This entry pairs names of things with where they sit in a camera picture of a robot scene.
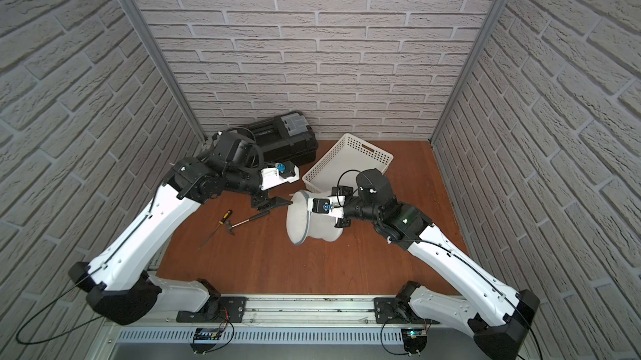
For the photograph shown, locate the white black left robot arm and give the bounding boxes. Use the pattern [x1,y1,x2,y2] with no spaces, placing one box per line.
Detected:
[68,131,300,325]

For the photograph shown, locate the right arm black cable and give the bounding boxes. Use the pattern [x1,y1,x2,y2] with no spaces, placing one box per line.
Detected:
[510,299,545,360]

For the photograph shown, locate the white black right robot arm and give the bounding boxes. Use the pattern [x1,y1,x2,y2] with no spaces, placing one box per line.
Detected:
[323,169,540,359]

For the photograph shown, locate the white perforated plastic basket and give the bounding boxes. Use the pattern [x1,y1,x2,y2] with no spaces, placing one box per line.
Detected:
[302,133,394,193]

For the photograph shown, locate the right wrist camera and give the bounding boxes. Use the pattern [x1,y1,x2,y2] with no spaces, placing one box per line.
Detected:
[308,196,345,219]

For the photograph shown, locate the right controller board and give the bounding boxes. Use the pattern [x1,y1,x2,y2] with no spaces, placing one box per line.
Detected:
[401,328,428,356]

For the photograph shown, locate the yellow black screwdriver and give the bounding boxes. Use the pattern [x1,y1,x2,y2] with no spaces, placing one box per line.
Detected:
[198,210,233,250]

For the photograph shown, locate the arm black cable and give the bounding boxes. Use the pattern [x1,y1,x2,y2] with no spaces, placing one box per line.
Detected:
[14,279,106,346]
[510,299,545,360]

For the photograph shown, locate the right aluminium corner post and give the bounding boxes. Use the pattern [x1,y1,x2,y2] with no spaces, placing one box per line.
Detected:
[430,0,509,145]

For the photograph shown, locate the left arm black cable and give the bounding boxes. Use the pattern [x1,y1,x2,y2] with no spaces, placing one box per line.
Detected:
[14,279,106,346]

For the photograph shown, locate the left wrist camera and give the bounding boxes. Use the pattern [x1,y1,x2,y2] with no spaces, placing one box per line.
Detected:
[260,161,300,191]

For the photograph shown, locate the left controller board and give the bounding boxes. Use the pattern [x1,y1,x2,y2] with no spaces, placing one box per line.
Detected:
[190,328,229,355]

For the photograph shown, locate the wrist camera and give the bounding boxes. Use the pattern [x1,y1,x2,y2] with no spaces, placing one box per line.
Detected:
[308,196,345,219]
[260,161,300,191]

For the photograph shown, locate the black handled hammer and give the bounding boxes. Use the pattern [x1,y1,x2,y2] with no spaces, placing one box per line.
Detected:
[223,211,270,235]

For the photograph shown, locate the controller board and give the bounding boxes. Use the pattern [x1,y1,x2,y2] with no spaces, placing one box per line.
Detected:
[401,328,428,356]
[190,328,229,355]

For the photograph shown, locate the black plastic toolbox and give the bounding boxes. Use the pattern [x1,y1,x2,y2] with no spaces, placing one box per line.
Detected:
[208,111,319,167]

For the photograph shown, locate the aluminium corner post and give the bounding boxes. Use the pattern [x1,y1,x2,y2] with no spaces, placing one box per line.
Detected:
[430,0,509,145]
[118,0,208,145]

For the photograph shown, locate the left aluminium corner post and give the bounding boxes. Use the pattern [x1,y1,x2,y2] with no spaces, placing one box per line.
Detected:
[118,0,208,145]

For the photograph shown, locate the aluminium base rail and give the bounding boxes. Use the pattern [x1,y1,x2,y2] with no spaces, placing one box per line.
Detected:
[87,295,470,359]

